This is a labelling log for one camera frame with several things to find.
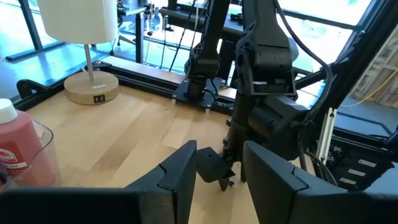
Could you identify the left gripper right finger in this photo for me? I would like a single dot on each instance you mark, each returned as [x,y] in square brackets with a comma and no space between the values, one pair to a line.
[270,193]

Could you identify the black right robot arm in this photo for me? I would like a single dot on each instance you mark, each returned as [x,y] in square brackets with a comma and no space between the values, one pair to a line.
[264,46]

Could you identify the dark-framed window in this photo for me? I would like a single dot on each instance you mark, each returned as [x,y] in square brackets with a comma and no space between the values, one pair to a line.
[326,37]

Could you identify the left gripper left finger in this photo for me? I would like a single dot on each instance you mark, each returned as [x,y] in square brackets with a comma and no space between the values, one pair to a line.
[174,193]

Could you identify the silver frame bracket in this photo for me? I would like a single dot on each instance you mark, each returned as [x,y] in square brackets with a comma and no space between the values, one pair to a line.
[326,137]

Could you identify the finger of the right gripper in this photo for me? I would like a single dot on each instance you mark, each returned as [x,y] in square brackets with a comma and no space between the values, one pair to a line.
[211,165]
[242,172]

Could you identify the large bright red paint bottle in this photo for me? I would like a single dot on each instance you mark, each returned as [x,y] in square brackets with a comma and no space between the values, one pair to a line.
[18,140]

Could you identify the clear plastic bin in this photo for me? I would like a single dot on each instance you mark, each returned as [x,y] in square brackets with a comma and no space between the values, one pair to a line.
[51,137]

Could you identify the table lamp white shade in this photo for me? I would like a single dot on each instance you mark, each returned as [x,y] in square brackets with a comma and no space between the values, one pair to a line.
[77,18]

